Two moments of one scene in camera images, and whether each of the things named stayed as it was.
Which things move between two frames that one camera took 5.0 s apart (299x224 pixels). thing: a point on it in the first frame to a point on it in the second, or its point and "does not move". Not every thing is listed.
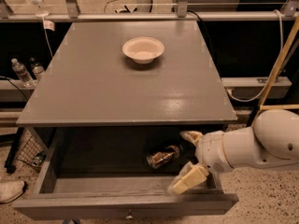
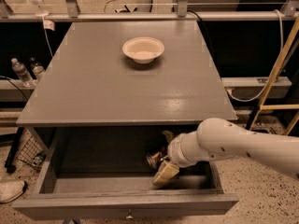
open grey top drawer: [102, 173] does not move
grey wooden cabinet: [88, 81] does not move
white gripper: [209, 150] to [175, 151]
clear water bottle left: [22, 74] does not move
